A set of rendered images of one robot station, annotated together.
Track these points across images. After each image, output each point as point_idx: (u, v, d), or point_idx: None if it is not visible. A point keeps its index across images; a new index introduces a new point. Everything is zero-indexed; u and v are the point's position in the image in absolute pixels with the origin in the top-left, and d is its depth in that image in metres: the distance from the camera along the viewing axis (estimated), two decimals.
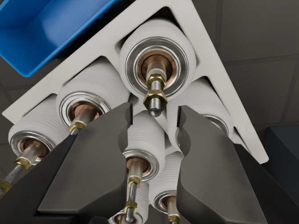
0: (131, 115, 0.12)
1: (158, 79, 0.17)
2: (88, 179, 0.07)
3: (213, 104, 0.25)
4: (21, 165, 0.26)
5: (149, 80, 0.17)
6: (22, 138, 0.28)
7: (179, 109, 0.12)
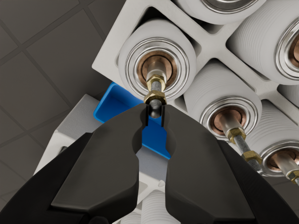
0: (147, 117, 0.12)
1: None
2: (101, 178, 0.07)
3: None
4: (295, 178, 0.24)
5: (164, 85, 0.17)
6: (267, 169, 0.28)
7: (163, 108, 0.12)
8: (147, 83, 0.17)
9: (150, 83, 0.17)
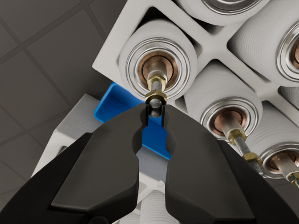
0: (147, 117, 0.12)
1: (151, 82, 0.17)
2: (101, 178, 0.07)
3: None
4: (295, 181, 0.24)
5: None
6: (266, 170, 0.28)
7: (163, 108, 0.12)
8: (165, 81, 0.17)
9: (163, 84, 0.17)
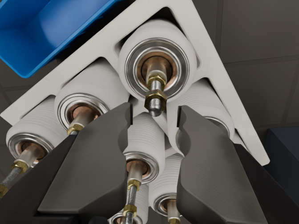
0: (131, 115, 0.12)
1: None
2: (88, 179, 0.07)
3: (214, 106, 0.25)
4: (18, 167, 0.25)
5: (163, 88, 0.18)
6: (19, 140, 0.27)
7: (179, 109, 0.12)
8: (148, 79, 0.17)
9: (152, 80, 0.17)
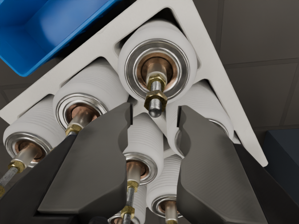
0: (131, 115, 0.12)
1: (151, 82, 0.17)
2: (88, 179, 0.07)
3: (213, 108, 0.24)
4: (15, 167, 0.25)
5: (149, 90, 0.18)
6: (17, 140, 0.27)
7: (179, 109, 0.12)
8: (165, 83, 0.17)
9: (162, 86, 0.17)
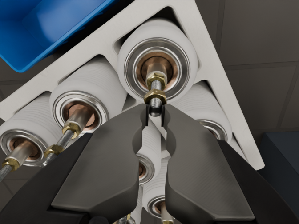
0: (147, 117, 0.12)
1: (160, 80, 0.17)
2: (101, 178, 0.07)
3: (212, 109, 0.24)
4: (10, 165, 0.24)
5: (152, 78, 0.17)
6: (11, 137, 0.26)
7: (163, 108, 0.12)
8: None
9: None
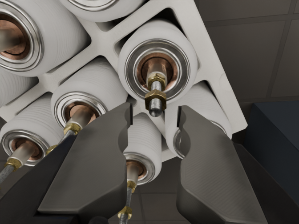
0: (131, 115, 0.12)
1: None
2: (88, 179, 0.07)
3: (171, 29, 0.20)
4: None
5: None
6: None
7: (179, 109, 0.12)
8: None
9: None
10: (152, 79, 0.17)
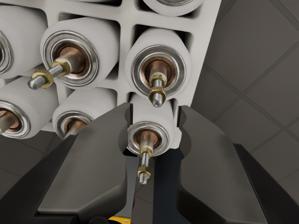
0: (131, 115, 0.12)
1: None
2: (88, 179, 0.07)
3: (187, 52, 0.24)
4: None
5: None
6: None
7: (179, 109, 0.12)
8: None
9: None
10: (163, 86, 0.22)
